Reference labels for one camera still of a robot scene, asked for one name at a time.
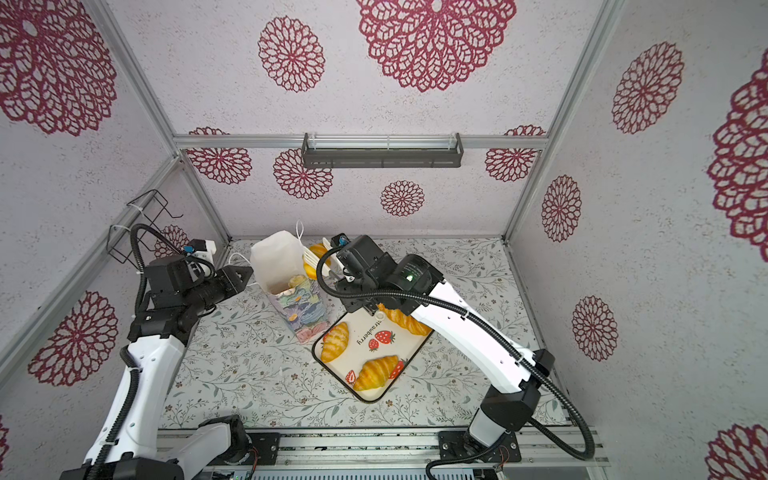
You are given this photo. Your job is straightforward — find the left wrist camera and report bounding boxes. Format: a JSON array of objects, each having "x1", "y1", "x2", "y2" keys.
[{"x1": 182, "y1": 239, "x2": 217, "y2": 258}]

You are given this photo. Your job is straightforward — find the striped fake roll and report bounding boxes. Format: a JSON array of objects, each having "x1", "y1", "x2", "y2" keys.
[{"x1": 288, "y1": 275, "x2": 308, "y2": 288}]

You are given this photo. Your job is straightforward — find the white strawberry tray black rim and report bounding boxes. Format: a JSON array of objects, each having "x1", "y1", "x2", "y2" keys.
[{"x1": 312, "y1": 307, "x2": 433, "y2": 403}]

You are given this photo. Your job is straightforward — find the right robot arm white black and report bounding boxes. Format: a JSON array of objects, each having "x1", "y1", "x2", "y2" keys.
[{"x1": 321, "y1": 234, "x2": 554, "y2": 448}]

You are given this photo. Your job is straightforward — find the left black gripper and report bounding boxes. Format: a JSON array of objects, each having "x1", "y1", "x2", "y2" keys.
[{"x1": 184, "y1": 265, "x2": 254, "y2": 314}]

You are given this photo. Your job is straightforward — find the black wire wall rack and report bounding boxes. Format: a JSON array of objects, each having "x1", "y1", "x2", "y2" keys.
[{"x1": 106, "y1": 189, "x2": 184, "y2": 272}]

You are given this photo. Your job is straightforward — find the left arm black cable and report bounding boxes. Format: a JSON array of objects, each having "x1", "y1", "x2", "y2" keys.
[{"x1": 83, "y1": 223, "x2": 216, "y2": 480}]

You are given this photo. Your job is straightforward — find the small striped fake bun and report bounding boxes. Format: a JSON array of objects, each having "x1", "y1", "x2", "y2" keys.
[{"x1": 303, "y1": 243, "x2": 332, "y2": 280}]

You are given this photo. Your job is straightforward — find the white floral paper bag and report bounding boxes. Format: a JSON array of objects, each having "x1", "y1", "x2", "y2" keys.
[{"x1": 227, "y1": 221, "x2": 329, "y2": 344}]

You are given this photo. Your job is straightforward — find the large fake croissant bottom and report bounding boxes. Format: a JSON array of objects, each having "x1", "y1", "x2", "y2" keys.
[{"x1": 353, "y1": 355, "x2": 400, "y2": 391}]

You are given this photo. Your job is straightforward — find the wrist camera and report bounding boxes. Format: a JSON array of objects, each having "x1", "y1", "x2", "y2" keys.
[
  {"x1": 182, "y1": 239, "x2": 217, "y2": 258},
  {"x1": 330, "y1": 233, "x2": 350, "y2": 248}
]

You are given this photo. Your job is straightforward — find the white plastic steel tongs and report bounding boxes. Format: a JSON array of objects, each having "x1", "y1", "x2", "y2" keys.
[{"x1": 303, "y1": 238, "x2": 339, "y2": 280}]

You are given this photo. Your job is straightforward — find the black wall shelf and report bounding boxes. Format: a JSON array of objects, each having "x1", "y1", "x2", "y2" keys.
[{"x1": 300, "y1": 134, "x2": 465, "y2": 169}]

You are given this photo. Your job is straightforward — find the long twisted fake bread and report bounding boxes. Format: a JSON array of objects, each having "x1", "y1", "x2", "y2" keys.
[{"x1": 377, "y1": 304, "x2": 432, "y2": 336}]

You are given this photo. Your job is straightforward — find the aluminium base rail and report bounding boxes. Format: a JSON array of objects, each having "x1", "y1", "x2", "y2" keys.
[{"x1": 107, "y1": 425, "x2": 610, "y2": 480}]

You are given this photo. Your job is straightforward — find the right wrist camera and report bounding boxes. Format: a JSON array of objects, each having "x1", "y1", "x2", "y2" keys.
[{"x1": 330, "y1": 233, "x2": 350, "y2": 248}]

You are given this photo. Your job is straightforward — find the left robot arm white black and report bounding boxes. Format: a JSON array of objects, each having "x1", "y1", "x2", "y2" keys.
[{"x1": 60, "y1": 255, "x2": 253, "y2": 479}]

